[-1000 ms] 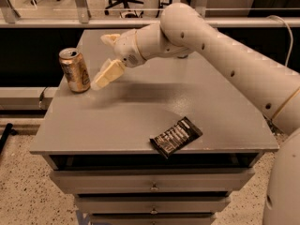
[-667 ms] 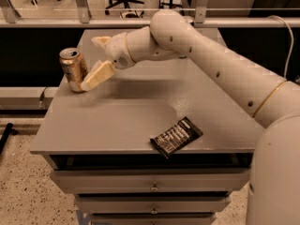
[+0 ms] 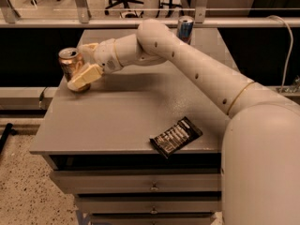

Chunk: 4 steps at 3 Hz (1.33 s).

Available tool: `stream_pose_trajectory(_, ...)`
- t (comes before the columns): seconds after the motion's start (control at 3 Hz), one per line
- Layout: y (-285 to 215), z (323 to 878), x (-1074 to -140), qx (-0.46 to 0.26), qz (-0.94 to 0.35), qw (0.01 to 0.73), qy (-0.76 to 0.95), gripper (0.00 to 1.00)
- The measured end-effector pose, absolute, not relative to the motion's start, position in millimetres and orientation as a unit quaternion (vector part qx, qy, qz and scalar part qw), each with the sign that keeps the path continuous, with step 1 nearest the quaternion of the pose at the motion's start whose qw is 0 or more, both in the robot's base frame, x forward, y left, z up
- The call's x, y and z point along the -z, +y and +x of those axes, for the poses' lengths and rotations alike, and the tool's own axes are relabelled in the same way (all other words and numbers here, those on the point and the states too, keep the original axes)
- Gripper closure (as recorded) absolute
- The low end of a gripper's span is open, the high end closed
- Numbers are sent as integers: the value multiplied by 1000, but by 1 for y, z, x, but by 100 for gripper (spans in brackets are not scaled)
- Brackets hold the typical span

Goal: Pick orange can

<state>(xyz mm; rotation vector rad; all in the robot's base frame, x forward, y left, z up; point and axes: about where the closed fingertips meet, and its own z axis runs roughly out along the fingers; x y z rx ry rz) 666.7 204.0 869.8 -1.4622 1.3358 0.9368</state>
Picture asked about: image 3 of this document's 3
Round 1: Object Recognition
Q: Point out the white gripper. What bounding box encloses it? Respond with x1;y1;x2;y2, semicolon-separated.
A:
67;38;123;91

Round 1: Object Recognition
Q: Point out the orange soda can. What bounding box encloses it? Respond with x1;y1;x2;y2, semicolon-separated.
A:
58;47;90;93

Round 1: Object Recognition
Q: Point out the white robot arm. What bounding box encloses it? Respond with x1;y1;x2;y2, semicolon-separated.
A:
67;19;300;225

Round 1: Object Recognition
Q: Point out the blue silver energy drink can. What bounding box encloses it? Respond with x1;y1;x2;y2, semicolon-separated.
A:
176;16;194;44

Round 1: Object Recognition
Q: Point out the grey drawer cabinet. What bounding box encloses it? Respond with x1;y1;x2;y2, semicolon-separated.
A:
29;27;242;225

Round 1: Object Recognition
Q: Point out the black snack bar wrapper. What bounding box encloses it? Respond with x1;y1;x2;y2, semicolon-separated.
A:
149;117;203;158

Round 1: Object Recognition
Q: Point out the middle grey drawer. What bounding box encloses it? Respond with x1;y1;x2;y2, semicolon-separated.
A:
75;194;220;214

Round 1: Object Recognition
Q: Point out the grey drawer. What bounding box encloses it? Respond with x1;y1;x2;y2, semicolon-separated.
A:
91;214;215;225
50;171;221;194
75;194;220;214

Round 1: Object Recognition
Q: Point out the bottom grey drawer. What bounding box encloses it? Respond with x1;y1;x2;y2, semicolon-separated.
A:
91;214;215;225

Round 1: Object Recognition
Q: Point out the top grey drawer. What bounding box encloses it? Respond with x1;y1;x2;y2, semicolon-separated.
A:
50;171;221;194

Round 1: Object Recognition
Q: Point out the metal railing frame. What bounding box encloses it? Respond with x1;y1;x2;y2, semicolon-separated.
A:
0;0;300;27

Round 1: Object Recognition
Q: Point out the white cable on right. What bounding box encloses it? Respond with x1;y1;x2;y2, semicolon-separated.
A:
266;14;294;94

